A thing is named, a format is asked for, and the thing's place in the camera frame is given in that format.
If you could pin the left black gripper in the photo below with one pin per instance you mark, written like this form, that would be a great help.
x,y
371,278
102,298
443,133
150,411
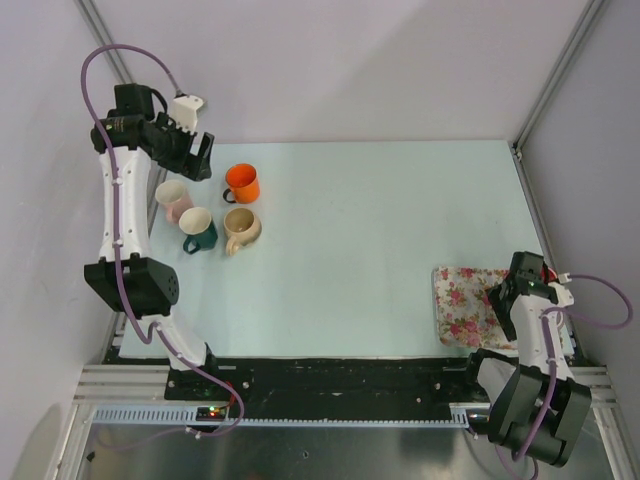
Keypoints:
x,y
192,166

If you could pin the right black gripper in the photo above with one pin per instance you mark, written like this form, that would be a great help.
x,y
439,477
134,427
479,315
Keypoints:
x,y
504,319

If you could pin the orange mug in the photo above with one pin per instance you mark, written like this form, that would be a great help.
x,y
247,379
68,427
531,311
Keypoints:
x,y
242,184

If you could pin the pink mug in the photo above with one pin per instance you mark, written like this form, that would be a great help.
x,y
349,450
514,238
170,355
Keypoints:
x,y
174,197

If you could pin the dark green mug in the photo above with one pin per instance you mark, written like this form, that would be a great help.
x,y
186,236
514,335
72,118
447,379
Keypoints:
x,y
198,226

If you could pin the cream mug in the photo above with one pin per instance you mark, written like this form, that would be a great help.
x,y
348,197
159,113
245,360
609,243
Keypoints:
x,y
242,228

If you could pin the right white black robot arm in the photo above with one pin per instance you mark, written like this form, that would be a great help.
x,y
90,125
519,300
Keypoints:
x,y
537,408

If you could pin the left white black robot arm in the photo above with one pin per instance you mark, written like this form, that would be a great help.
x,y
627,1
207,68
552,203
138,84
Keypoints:
x,y
129,140

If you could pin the floral tray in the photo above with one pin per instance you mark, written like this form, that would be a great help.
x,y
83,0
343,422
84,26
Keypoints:
x,y
464,316

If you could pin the red round object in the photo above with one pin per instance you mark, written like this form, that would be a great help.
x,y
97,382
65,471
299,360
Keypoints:
x,y
551,274

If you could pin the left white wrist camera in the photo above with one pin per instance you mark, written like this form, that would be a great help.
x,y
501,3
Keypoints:
x,y
184,110

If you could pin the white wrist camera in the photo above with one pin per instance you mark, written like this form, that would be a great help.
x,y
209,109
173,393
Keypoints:
x,y
564,296
184,110

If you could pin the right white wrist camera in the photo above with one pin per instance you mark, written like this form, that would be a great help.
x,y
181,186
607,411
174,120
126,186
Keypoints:
x,y
564,296

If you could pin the left aluminium frame post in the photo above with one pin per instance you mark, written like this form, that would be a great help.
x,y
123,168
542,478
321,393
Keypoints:
x,y
120,70

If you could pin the aluminium frame post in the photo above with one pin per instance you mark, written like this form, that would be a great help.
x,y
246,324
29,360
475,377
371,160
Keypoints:
x,y
120,70
569,53

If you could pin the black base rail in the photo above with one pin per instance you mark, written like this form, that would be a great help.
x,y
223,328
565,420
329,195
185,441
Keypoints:
x,y
332,389

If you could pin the front aluminium frame rail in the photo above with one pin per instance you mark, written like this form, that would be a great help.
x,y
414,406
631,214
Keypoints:
x,y
126,384

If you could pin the grey cable duct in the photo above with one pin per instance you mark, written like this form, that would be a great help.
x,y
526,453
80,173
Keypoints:
x,y
207,416

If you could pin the right aluminium frame post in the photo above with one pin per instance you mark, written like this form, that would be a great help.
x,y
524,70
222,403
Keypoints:
x,y
569,53

